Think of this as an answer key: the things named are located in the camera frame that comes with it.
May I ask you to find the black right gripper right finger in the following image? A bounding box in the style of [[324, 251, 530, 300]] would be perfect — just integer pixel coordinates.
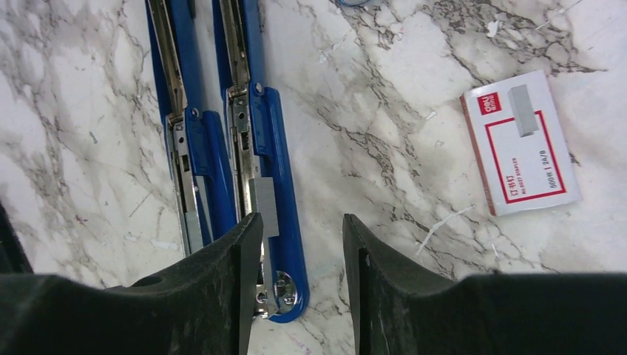
[[342, 214, 626, 354]]

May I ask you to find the blue black stapler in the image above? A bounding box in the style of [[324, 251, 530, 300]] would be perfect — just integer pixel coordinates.
[[212, 1, 310, 323]]

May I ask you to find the red white staple box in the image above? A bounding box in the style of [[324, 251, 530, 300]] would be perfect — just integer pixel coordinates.
[[460, 70, 582, 216]]

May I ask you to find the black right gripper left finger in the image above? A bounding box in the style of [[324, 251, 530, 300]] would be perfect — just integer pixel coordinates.
[[1, 213, 263, 354]]

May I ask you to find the grey blue small cylinder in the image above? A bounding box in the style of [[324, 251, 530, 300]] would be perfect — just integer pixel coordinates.
[[338, 0, 371, 7]]

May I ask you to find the grey staple strip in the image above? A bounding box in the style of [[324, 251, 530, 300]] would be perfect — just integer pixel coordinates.
[[248, 177, 279, 238]]

